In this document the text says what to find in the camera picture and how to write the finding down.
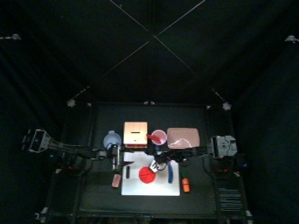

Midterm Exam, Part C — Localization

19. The pink plastic tray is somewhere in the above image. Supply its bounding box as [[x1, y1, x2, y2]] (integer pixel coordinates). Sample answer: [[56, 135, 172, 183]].
[[165, 127, 201, 150]]

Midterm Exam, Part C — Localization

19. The white cutting board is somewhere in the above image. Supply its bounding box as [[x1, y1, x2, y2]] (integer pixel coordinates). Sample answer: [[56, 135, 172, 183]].
[[120, 151, 181, 197]]

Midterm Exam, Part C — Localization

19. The blue bowl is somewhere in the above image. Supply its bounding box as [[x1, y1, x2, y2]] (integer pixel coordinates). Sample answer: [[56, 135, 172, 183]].
[[101, 129, 122, 150]]

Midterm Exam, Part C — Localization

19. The wooden box with red panel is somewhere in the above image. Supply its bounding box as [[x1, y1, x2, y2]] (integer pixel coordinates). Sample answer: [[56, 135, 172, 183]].
[[122, 121, 149, 149]]

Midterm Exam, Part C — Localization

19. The orange container with green cap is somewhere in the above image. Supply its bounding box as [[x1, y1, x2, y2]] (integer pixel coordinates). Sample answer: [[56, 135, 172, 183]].
[[181, 170, 192, 193]]

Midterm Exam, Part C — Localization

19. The striped rectangular toy block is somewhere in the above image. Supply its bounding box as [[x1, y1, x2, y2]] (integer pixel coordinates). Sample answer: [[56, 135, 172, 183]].
[[110, 173, 122, 189]]

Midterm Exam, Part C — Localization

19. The red plastic cup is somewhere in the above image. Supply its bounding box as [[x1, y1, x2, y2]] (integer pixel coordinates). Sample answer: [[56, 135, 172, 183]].
[[149, 129, 168, 146]]

